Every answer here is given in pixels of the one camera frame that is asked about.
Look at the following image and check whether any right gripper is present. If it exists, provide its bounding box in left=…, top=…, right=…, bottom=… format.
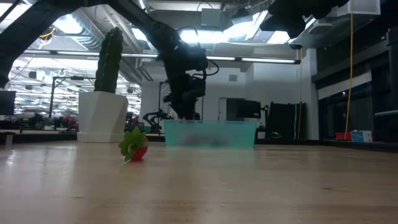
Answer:
left=259, top=12, right=308, bottom=40

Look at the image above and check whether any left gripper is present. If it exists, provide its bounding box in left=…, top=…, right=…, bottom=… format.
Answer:
left=163, top=71, right=206, bottom=121

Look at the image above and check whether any teal translucent tupperware container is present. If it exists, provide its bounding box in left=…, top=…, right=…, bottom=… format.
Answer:
left=164, top=120, right=258, bottom=149

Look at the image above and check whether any large-leaf red toy strawberry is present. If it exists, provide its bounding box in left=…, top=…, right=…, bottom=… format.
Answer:
left=118, top=126, right=149, bottom=163

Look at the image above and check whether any long ceiling light bar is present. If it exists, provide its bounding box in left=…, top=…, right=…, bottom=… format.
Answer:
left=23, top=49, right=302, bottom=65

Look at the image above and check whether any white faceted plant pot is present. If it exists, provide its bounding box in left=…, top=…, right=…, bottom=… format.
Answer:
left=76, top=91, right=129, bottom=143

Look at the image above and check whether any green cactus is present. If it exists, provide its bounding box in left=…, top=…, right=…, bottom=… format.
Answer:
left=94, top=27, right=124, bottom=94

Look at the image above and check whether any black panel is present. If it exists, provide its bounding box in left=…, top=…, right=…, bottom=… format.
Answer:
left=267, top=101, right=307, bottom=141

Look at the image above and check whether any red box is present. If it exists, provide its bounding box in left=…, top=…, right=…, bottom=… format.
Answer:
left=335, top=131, right=353, bottom=141

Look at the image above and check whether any blue box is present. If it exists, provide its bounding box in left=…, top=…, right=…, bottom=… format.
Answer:
left=351, top=129, right=373, bottom=143

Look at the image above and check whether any dark ceiling dome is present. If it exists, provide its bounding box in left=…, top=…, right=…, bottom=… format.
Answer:
left=39, top=27, right=57, bottom=40

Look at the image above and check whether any black monitor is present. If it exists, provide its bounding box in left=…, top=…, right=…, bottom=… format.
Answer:
left=0, top=90, right=17, bottom=116

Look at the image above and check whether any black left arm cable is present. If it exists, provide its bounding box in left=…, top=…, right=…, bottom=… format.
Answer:
left=186, top=58, right=220, bottom=78

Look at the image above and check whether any black stand frame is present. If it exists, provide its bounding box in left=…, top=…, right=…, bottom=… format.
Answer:
left=49, top=76, right=96, bottom=119

